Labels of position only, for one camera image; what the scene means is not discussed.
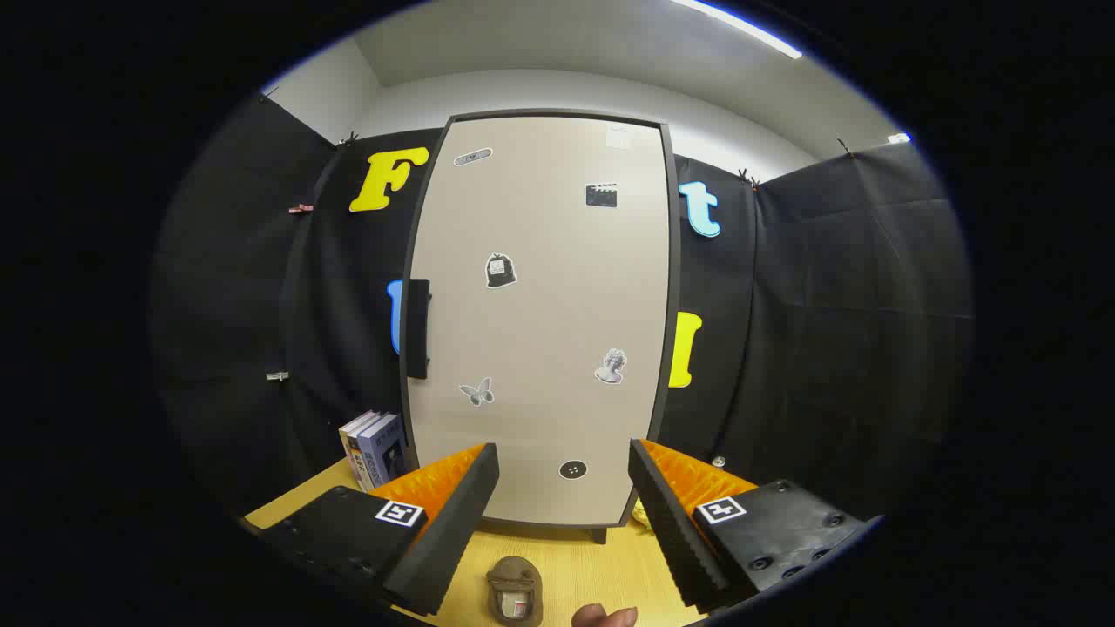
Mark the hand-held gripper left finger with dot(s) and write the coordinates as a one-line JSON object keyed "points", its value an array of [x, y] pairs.
{"points": [[453, 522]]}

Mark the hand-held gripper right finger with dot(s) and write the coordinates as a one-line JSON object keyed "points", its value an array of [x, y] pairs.
{"points": [[671, 522]]}

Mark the brown fuzzy shoe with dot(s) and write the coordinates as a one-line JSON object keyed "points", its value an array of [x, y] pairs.
{"points": [[514, 579]]}

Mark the beige shoe cabinet door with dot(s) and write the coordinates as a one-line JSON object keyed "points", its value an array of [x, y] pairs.
{"points": [[540, 322]]}

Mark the grey shoe cabinet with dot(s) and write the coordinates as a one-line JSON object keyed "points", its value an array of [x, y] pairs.
{"points": [[676, 287]]}

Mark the blue book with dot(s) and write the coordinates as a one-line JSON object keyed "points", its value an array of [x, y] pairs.
{"points": [[385, 448]]}

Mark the white book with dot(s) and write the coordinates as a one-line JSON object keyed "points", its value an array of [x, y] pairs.
{"points": [[351, 444]]}

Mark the black backdrop cloth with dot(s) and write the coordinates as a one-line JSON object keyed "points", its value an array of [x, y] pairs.
{"points": [[827, 305]]}

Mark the ceiling light strip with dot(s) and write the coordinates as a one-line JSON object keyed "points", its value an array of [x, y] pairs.
{"points": [[740, 28]]}

